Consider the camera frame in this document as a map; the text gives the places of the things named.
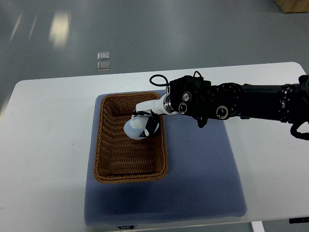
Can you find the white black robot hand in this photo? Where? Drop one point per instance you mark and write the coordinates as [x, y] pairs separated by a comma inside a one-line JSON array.
[[146, 110]]

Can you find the light blue plush toy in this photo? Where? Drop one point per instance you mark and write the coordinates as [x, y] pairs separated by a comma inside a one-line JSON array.
[[134, 127]]

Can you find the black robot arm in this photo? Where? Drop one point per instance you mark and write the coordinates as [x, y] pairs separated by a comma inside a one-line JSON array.
[[198, 98]]

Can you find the brown wicker basket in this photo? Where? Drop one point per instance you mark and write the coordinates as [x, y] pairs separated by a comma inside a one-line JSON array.
[[118, 158]]

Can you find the lower metal floor plate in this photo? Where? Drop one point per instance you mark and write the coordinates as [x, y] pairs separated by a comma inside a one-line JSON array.
[[103, 65]]

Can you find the metal floor plate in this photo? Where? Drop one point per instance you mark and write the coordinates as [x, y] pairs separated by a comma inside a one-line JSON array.
[[103, 65], [103, 55]]

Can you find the upper metal floor plate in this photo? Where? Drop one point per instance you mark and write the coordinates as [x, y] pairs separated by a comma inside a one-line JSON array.
[[103, 55]]

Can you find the blue padded mat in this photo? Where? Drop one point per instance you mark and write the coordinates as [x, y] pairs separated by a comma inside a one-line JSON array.
[[202, 181]]

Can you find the white table leg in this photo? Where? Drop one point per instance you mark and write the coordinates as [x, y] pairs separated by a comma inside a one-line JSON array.
[[257, 226]]

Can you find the cardboard box corner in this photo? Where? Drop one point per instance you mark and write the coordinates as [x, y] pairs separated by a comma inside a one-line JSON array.
[[293, 6]]

